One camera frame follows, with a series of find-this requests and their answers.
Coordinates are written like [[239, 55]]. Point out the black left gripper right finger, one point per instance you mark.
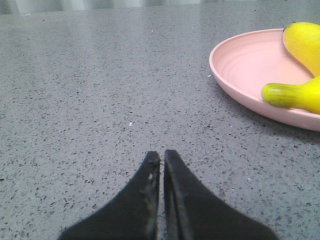
[[194, 213]]

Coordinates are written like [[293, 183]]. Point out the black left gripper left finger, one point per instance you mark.
[[131, 214]]

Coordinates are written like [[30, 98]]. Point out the yellow banana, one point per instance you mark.
[[302, 41]]

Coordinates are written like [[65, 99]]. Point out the pink plate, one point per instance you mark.
[[244, 63]]

